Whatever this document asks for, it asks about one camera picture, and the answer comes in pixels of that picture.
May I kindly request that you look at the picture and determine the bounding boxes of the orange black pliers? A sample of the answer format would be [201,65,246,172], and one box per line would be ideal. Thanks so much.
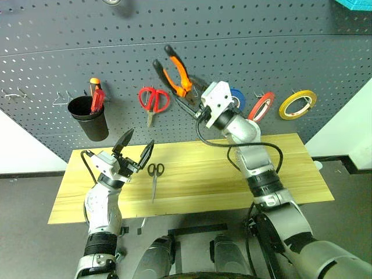
[152,44,196,105]

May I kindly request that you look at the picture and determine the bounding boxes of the blue tape roll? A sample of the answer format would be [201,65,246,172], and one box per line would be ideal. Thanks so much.
[228,88,247,112]

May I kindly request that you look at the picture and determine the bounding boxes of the black cup holder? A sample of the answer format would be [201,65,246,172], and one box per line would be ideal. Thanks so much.
[67,96,110,142]

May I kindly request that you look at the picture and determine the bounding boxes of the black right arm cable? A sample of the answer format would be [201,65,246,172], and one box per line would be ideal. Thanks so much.
[195,115,284,176]

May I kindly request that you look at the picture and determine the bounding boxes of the dark grey metal pegboard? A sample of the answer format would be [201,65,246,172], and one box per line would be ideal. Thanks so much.
[0,0,372,163]

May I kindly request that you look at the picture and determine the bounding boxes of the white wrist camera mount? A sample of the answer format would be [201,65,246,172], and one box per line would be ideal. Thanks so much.
[200,81,234,129]
[92,150,123,177]

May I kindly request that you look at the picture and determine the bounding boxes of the orange utility knife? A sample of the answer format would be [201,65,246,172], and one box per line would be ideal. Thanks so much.
[88,77,102,99]

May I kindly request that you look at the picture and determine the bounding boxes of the teal foam block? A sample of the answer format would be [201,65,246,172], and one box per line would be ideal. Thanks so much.
[333,0,372,12]

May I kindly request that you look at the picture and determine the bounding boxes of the silver wire pegboard hook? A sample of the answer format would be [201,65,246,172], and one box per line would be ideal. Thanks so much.
[52,90,74,105]
[1,86,28,102]

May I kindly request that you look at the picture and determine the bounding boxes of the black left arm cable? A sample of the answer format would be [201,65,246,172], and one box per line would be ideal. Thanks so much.
[80,149,98,184]

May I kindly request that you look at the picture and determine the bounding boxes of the red tape roll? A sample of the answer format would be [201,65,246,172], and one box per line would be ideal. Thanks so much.
[246,91,276,123]

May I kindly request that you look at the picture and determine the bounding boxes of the black handled scissors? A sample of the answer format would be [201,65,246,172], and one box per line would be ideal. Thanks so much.
[146,162,166,204]

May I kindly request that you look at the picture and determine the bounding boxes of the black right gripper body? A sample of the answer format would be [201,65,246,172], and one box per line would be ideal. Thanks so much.
[194,105,213,123]

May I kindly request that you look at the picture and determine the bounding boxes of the dark rounded robot leg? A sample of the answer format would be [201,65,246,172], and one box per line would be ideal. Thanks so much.
[131,235,176,279]
[209,233,254,279]

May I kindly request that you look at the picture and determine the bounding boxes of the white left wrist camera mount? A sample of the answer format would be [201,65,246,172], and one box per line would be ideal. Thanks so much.
[92,150,123,177]

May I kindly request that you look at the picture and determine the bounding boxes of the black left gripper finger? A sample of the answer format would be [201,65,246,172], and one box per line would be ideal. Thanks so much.
[111,128,135,159]
[137,139,155,173]

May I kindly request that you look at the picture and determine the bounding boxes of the red handled screwdriver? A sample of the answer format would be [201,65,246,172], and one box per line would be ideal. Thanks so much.
[90,88,106,116]

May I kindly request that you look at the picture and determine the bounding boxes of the yellow tape roll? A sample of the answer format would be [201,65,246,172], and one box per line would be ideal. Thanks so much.
[278,90,318,121]

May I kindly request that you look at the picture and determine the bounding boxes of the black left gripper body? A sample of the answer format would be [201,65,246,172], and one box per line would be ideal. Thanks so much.
[116,155,141,179]

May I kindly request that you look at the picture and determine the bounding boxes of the red handled scissors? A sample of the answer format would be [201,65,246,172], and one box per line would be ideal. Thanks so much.
[138,86,171,128]

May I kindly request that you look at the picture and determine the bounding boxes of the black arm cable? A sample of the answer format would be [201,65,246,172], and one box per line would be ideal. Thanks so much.
[80,149,98,184]
[195,115,284,176]

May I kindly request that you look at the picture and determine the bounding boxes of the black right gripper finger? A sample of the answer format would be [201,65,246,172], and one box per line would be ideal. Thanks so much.
[174,96,201,119]
[189,74,209,97]

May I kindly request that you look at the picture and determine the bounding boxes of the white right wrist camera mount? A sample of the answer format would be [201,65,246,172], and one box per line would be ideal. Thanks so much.
[200,81,234,129]

